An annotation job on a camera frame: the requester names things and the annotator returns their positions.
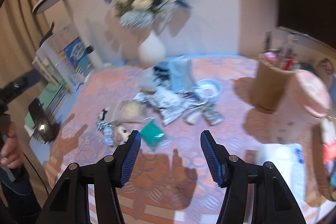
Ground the white ribbed vase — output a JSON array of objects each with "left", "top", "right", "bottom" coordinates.
[{"left": 138, "top": 30, "right": 166, "bottom": 68}]

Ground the person left hand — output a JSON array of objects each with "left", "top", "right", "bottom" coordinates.
[{"left": 1, "top": 122, "right": 23, "bottom": 169}]

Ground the white tissue pack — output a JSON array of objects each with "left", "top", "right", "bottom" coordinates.
[{"left": 255, "top": 143, "right": 306, "bottom": 203}]

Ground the plaid fabric bow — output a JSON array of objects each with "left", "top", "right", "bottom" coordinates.
[{"left": 183, "top": 103, "right": 224, "bottom": 126}]

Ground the brown handbag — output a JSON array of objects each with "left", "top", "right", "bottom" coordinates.
[{"left": 314, "top": 58, "right": 335, "bottom": 85}]

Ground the row of upright books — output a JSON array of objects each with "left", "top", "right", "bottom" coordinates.
[{"left": 32, "top": 24, "right": 85, "bottom": 93}]

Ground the white desk lamp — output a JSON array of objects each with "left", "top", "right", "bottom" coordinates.
[{"left": 32, "top": 0, "right": 104, "bottom": 69}]

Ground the pink lidded bin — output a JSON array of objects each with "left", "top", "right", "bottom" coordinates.
[{"left": 269, "top": 70, "right": 331, "bottom": 144}]

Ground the grey plush toy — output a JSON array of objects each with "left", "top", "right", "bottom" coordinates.
[{"left": 96, "top": 100, "right": 149, "bottom": 147}]

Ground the light blue face mask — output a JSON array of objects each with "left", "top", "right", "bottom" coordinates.
[{"left": 168, "top": 56, "right": 196, "bottom": 93}]

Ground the wooden pen holder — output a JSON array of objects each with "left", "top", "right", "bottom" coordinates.
[{"left": 248, "top": 32, "right": 300, "bottom": 113}]

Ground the light blue round bowl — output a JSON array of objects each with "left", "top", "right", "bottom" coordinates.
[{"left": 195, "top": 79, "right": 223, "bottom": 103}]

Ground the teal cloth pouch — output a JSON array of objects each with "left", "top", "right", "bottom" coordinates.
[{"left": 140, "top": 121, "right": 165, "bottom": 151}]

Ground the white snack packet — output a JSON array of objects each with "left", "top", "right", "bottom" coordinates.
[{"left": 133, "top": 87, "right": 193, "bottom": 126}]

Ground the dark teal folded cloth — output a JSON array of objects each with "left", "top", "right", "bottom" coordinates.
[{"left": 153, "top": 61, "right": 170, "bottom": 85}]

